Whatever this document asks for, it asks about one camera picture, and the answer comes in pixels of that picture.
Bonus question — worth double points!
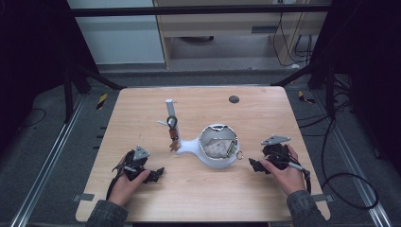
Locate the dark curtain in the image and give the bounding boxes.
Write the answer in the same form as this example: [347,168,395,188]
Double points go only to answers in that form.
[310,0,401,178]
[0,0,99,159]

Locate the black metal stand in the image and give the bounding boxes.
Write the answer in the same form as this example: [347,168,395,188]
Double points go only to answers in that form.
[61,59,128,125]
[270,59,338,120]

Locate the grey patterned pouch with ring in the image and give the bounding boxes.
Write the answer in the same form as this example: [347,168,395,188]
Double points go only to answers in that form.
[202,138,245,161]

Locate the silver metal floor rail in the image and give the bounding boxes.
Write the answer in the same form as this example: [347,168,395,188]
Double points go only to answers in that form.
[314,91,394,227]
[9,94,87,227]

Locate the thin black floor cable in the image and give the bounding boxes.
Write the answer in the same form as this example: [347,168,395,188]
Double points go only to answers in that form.
[20,107,47,130]

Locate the light wooden desk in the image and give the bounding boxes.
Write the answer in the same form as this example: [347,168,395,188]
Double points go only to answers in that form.
[152,0,333,69]

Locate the grey table bracket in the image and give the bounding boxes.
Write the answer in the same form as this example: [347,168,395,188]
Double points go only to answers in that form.
[72,192,96,203]
[311,193,335,203]

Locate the person's left hand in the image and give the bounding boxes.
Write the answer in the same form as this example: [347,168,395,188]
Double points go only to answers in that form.
[107,156,152,208]

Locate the yellow and black tape strip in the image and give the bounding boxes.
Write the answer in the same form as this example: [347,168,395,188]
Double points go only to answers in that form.
[297,90,317,105]
[96,92,109,111]

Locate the white cabinet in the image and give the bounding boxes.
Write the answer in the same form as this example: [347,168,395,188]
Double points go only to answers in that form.
[66,0,166,66]

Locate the person's right hand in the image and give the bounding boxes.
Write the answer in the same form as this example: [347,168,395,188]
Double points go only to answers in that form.
[259,144,307,197]

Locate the looped black floor cable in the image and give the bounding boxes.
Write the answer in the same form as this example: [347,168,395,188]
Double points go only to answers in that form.
[320,115,380,211]

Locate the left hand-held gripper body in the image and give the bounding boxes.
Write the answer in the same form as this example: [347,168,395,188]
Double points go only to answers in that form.
[112,145,153,183]

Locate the white bowl with silver rim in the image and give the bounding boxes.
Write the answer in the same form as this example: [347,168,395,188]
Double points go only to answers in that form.
[198,123,239,161]

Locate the black horizontal bar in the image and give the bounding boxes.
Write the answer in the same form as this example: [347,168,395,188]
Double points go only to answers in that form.
[69,4,333,18]

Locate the hanging black desk cables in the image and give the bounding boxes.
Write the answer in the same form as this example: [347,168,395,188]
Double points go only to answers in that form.
[271,11,314,68]

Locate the black cable with silver plug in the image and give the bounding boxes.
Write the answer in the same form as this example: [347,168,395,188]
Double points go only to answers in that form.
[287,161,314,196]
[105,166,138,201]

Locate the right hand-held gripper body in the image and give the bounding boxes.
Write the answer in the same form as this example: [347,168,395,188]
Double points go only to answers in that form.
[260,134,292,170]

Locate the white stand with peg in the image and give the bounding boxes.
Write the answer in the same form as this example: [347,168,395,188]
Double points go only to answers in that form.
[156,97,241,169]

